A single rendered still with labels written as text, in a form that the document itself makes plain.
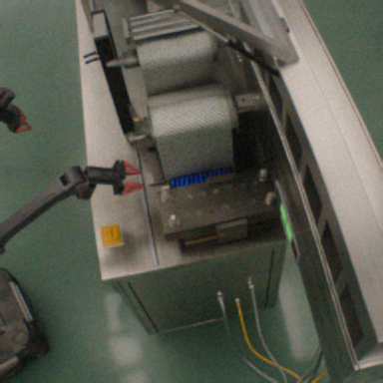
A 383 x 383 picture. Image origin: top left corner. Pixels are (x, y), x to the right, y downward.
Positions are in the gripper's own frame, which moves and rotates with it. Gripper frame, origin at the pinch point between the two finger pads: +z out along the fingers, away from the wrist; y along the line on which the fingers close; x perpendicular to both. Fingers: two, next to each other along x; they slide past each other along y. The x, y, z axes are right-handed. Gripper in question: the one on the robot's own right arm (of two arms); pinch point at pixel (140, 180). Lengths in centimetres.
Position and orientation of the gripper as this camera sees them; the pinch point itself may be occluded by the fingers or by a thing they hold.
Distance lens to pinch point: 181.1
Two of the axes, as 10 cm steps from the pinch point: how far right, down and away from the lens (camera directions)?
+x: 4.3, -5.5, -7.2
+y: 1.9, 8.3, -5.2
